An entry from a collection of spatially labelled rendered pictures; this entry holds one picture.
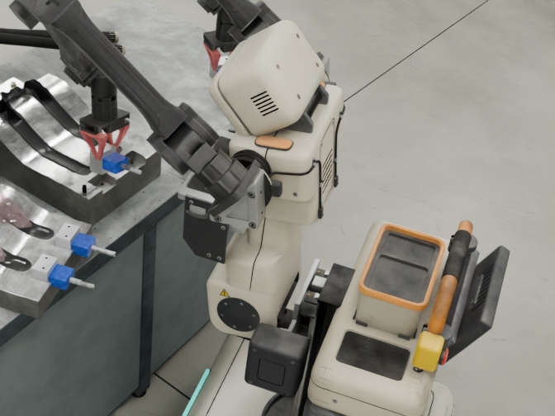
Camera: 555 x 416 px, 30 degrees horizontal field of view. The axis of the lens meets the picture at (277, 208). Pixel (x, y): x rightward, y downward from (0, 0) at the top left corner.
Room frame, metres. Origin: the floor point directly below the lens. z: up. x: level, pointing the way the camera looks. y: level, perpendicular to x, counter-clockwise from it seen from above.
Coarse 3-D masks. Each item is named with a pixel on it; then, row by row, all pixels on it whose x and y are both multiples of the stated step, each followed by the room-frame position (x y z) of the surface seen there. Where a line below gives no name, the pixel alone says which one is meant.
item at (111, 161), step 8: (104, 152) 1.80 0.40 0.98; (112, 152) 1.82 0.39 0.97; (96, 160) 1.79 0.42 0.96; (104, 160) 1.79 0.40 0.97; (112, 160) 1.78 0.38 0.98; (120, 160) 1.79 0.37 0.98; (96, 168) 1.79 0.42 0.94; (104, 168) 1.78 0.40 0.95; (112, 168) 1.77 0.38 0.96; (120, 168) 1.78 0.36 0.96; (128, 168) 1.77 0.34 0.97
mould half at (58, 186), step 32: (0, 96) 2.12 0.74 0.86; (64, 96) 2.08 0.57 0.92; (0, 128) 1.90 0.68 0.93; (32, 128) 1.94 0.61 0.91; (0, 160) 1.88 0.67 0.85; (32, 160) 1.85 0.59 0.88; (160, 160) 1.96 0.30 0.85; (32, 192) 1.83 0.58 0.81; (64, 192) 1.78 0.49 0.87; (96, 192) 1.77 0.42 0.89; (128, 192) 1.86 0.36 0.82
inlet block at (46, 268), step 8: (40, 256) 1.55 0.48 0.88; (48, 256) 1.55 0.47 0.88; (40, 264) 1.52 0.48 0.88; (48, 264) 1.52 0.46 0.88; (56, 264) 1.54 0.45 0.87; (32, 272) 1.51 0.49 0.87; (40, 272) 1.50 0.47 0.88; (48, 272) 1.50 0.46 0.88; (56, 272) 1.52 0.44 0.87; (64, 272) 1.52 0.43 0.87; (72, 272) 1.53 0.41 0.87; (40, 280) 1.50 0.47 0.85; (48, 280) 1.50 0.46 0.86; (56, 280) 1.50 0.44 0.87; (64, 280) 1.50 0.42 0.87; (72, 280) 1.51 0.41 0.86; (80, 280) 1.51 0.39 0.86; (64, 288) 1.50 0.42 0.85
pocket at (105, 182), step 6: (102, 174) 1.84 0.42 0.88; (90, 180) 1.81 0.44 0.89; (96, 180) 1.83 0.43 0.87; (102, 180) 1.84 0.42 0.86; (108, 180) 1.84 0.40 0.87; (114, 180) 1.82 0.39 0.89; (96, 186) 1.82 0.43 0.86; (102, 186) 1.82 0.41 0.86; (108, 186) 1.83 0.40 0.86; (114, 186) 1.81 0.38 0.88; (102, 192) 1.79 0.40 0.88
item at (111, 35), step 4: (28, 32) 2.42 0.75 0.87; (32, 32) 2.42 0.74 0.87; (36, 32) 2.43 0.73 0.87; (40, 32) 2.43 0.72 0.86; (44, 32) 2.44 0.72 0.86; (48, 32) 2.44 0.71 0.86; (104, 32) 2.53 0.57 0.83; (108, 32) 2.53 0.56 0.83; (112, 32) 2.54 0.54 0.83; (116, 32) 2.55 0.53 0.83; (40, 36) 2.43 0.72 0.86; (44, 36) 2.43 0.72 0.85; (48, 36) 2.44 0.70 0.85; (108, 36) 2.52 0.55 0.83; (112, 36) 2.53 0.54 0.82; (116, 36) 2.53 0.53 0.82; (112, 40) 2.52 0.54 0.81; (116, 40) 2.53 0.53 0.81
